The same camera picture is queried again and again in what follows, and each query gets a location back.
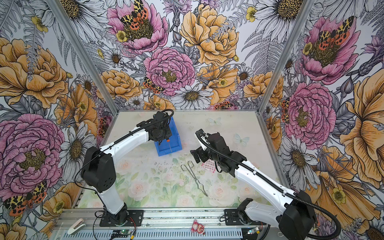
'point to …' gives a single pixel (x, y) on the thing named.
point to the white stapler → (78, 225)
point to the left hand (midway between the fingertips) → (166, 137)
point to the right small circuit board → (253, 230)
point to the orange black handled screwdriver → (168, 140)
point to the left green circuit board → (120, 233)
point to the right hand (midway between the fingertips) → (199, 150)
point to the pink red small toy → (197, 227)
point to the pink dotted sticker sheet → (210, 164)
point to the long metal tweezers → (189, 169)
